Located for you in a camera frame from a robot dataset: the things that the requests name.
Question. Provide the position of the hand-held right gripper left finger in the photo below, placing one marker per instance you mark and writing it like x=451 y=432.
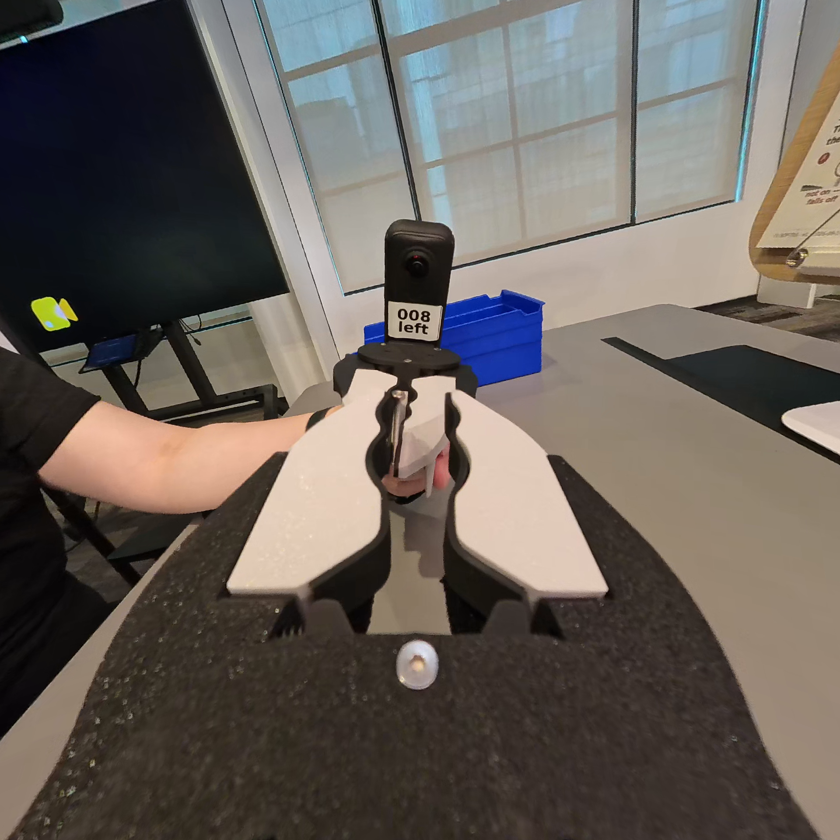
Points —
x=308 y=512

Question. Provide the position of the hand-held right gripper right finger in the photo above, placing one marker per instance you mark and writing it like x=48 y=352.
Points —
x=525 y=518

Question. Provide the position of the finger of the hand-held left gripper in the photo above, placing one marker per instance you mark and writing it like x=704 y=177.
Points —
x=423 y=446
x=367 y=380

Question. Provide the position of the metal screw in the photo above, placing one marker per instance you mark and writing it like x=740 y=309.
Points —
x=396 y=446

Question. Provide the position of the blue plastic bin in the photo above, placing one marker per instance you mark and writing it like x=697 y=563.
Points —
x=499 y=341

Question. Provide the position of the person's left forearm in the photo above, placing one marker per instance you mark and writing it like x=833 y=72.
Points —
x=164 y=453

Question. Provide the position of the long desk strip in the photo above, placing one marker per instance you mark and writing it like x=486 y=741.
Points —
x=656 y=360

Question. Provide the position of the black wrist band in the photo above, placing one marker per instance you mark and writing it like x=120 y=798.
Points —
x=317 y=420

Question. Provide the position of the black office chair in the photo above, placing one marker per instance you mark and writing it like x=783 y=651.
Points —
x=157 y=535

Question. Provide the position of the black television stand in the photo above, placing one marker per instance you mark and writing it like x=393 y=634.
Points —
x=187 y=361

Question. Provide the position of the large gridded window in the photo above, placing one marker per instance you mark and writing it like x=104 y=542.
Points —
x=525 y=131

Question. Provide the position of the person's black shirt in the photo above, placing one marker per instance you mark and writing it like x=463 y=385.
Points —
x=33 y=426

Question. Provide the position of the large black television screen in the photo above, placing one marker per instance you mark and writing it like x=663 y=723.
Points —
x=131 y=164

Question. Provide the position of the instruction sheet on wooden stand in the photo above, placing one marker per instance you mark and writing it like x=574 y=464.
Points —
x=817 y=426

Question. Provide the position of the printed instruction sheet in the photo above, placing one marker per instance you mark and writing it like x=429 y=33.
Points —
x=814 y=197

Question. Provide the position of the black video bar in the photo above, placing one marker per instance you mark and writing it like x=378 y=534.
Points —
x=26 y=16

